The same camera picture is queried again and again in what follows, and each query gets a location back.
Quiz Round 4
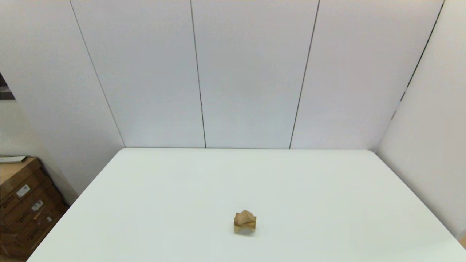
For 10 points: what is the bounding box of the triangular wooden block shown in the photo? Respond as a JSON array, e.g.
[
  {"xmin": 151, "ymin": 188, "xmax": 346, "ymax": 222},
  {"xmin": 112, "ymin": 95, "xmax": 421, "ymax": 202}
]
[{"xmin": 236, "ymin": 210, "xmax": 256, "ymax": 224}]

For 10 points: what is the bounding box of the rectangular wooden block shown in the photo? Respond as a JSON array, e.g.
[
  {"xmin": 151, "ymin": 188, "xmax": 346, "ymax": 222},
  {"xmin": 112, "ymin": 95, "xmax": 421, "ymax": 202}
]
[{"xmin": 234, "ymin": 215, "xmax": 257, "ymax": 230}]

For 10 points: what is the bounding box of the brown cardboard box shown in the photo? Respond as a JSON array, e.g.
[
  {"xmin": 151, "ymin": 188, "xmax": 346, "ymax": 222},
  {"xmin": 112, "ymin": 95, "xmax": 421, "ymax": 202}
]
[
  {"xmin": 0, "ymin": 156, "xmax": 46, "ymax": 204},
  {"xmin": 0, "ymin": 178, "xmax": 60, "ymax": 226},
  {"xmin": 0, "ymin": 204, "xmax": 70, "ymax": 259}
]

